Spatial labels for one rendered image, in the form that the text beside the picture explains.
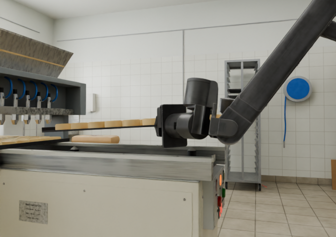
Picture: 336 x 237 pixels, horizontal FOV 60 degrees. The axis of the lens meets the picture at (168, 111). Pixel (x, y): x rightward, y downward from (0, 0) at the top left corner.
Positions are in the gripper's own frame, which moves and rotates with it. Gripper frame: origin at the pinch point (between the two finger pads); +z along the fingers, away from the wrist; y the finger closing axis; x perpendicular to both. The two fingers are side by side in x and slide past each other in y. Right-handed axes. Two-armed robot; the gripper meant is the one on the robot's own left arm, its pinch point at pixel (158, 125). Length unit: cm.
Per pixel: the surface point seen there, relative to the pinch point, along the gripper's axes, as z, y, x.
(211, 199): -3.6, 20.6, 13.7
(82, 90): 78, -17, -3
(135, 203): 7.5, 21.4, -4.1
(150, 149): 33.3, 9.6, 12.8
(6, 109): 51, -7, -36
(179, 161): -1.0, 9.8, 5.7
